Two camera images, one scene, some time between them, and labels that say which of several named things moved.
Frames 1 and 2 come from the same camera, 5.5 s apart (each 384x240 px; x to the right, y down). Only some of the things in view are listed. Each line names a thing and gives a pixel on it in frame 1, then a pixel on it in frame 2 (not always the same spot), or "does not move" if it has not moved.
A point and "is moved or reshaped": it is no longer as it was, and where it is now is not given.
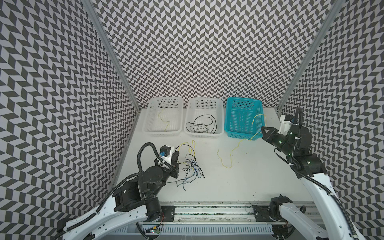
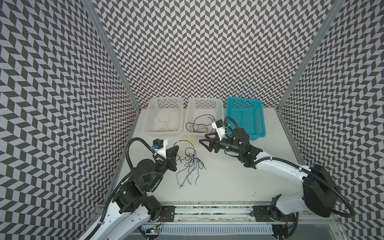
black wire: x=192 y=166 is moved or reshaped
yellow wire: x=189 y=150 → x=190 y=138
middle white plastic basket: x=205 y=118 does not move
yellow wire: x=242 y=139 → x=169 y=119
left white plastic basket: x=164 y=117 does not move
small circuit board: x=153 y=230 does not move
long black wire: x=203 y=115 does not move
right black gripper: x=273 y=135 → x=217 y=144
